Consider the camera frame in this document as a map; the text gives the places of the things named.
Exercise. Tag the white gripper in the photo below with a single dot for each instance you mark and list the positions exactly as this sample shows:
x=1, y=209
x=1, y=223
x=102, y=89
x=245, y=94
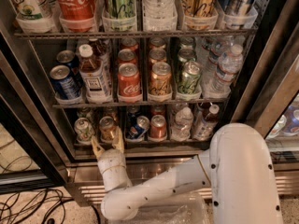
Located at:
x=109, y=160

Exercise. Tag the orange can bottom shelf front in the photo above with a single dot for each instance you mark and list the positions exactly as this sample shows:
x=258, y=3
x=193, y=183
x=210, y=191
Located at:
x=107, y=127

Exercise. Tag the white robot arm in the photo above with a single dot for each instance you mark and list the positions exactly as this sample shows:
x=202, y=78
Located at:
x=237, y=167

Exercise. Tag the green white can bottom shelf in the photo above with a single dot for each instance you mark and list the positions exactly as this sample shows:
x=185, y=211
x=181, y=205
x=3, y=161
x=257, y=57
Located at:
x=84, y=129

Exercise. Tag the blue pepsi can tilted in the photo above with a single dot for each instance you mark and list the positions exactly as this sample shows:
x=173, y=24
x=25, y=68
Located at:
x=138, y=128

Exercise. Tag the orange can bottom shelf rear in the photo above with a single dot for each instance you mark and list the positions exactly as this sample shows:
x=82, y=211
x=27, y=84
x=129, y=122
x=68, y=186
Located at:
x=111, y=111

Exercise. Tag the stainless fridge base grille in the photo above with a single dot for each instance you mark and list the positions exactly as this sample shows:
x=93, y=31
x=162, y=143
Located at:
x=86, y=186

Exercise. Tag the red can bottom shelf front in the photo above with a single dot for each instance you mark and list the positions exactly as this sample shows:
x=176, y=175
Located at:
x=157, y=127

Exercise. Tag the red coke can middle front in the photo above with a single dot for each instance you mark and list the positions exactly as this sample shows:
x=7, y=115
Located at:
x=129, y=80

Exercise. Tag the red coke can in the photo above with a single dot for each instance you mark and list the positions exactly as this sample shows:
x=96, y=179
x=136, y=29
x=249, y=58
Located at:
x=129, y=80
x=126, y=56

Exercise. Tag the blue can middle shelf front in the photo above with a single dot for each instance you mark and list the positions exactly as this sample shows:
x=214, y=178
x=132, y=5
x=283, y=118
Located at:
x=63, y=82

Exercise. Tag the water bottle bottom shelf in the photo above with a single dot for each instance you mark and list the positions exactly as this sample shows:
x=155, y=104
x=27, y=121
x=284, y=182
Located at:
x=181, y=126

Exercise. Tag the water bottle shelf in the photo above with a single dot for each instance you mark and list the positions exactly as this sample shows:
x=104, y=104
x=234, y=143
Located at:
x=159, y=9
x=229, y=64
x=181, y=126

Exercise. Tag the left fridge door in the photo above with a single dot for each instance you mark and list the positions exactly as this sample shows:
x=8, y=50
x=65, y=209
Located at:
x=29, y=160

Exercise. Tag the tea bottle middle shelf front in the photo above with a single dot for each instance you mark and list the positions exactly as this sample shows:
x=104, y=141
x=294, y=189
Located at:
x=91, y=70

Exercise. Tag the tea bottle shelf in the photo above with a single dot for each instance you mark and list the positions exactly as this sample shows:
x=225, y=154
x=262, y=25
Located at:
x=206, y=122
x=91, y=70

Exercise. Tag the orange lacroix can middle front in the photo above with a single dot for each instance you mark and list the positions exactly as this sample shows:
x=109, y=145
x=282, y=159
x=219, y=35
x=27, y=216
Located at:
x=159, y=80

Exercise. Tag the blue can middle shelf rear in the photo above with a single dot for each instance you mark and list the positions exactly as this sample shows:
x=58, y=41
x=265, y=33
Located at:
x=70, y=59

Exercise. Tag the tea bottle bottom shelf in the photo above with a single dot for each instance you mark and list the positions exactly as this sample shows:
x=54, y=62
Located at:
x=206, y=122

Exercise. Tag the green lacroix can middle front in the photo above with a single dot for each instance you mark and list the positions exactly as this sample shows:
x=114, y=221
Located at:
x=189, y=77

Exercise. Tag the green lacroix can top shelf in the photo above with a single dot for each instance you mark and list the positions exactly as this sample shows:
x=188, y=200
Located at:
x=120, y=9

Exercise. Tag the water bottle middle shelf front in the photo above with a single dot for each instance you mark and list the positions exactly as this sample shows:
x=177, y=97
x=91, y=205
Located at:
x=229, y=64

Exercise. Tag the coca-cola can top shelf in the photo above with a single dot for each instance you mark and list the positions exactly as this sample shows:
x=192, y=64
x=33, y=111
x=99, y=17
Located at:
x=77, y=10

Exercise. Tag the water bottle top shelf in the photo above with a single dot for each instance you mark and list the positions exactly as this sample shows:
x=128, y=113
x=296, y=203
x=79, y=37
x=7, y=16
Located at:
x=159, y=9

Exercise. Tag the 7up can top shelf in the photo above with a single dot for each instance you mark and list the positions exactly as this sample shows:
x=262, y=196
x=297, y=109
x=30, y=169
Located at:
x=33, y=9

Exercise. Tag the right glass fridge door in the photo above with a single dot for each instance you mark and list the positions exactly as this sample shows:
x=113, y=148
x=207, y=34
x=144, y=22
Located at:
x=269, y=80

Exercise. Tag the clear plastic bin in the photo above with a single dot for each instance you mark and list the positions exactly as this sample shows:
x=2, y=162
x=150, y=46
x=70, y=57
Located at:
x=187, y=208

